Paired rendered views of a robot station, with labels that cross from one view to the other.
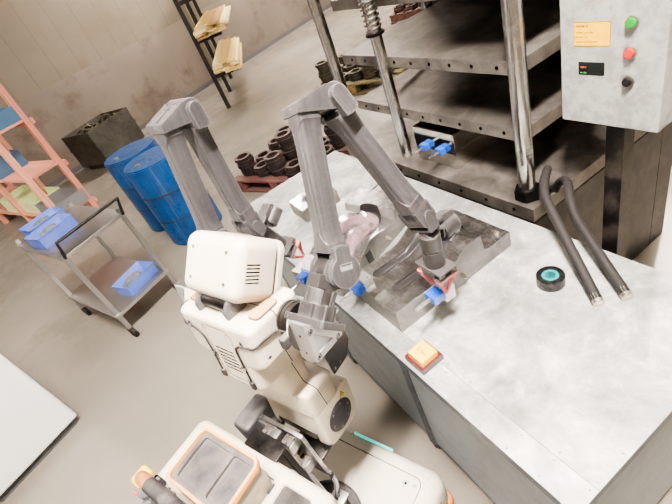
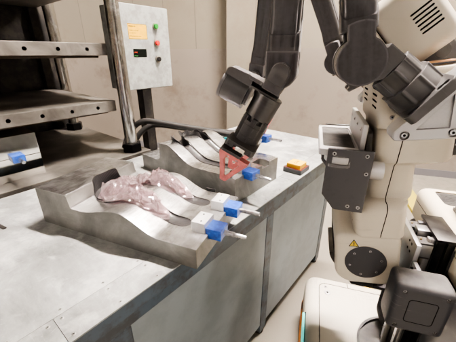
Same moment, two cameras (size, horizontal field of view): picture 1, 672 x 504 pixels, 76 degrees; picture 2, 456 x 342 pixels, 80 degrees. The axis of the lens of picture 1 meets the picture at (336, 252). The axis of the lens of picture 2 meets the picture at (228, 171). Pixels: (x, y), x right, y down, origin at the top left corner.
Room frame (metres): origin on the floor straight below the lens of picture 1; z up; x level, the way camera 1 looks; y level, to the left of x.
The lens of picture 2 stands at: (1.58, 0.63, 1.25)
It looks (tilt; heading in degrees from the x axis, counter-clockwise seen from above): 23 degrees down; 239
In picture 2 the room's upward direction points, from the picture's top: straight up
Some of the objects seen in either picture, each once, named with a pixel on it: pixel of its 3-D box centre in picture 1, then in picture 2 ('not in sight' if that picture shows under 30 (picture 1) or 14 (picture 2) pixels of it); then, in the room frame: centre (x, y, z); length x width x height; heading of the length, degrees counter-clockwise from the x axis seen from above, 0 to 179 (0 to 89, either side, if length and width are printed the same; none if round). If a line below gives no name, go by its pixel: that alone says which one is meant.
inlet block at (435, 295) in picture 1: (432, 297); (267, 138); (0.88, -0.20, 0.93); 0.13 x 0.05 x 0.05; 109
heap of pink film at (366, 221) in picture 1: (350, 229); (142, 186); (1.43, -0.09, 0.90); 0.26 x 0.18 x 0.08; 126
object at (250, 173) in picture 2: (354, 289); (253, 174); (1.10, -0.01, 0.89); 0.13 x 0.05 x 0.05; 109
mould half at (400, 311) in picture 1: (428, 256); (206, 157); (1.12, -0.28, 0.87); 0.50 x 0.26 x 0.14; 109
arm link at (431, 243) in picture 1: (432, 239); not in sight; (0.90, -0.25, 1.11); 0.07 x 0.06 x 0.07; 118
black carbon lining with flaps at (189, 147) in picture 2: (419, 247); (206, 146); (1.13, -0.27, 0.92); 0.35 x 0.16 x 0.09; 109
